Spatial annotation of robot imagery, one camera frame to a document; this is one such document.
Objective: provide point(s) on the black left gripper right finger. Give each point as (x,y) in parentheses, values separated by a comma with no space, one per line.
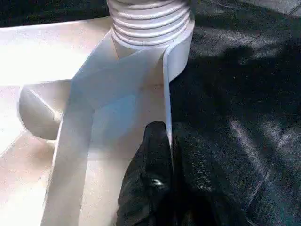
(197,183)

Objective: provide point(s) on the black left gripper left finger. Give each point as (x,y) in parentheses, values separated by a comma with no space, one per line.
(150,179)

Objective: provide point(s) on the white plastic table top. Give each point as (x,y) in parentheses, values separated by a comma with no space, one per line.
(70,141)

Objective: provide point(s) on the white plastic table leg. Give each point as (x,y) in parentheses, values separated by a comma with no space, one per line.
(150,23)

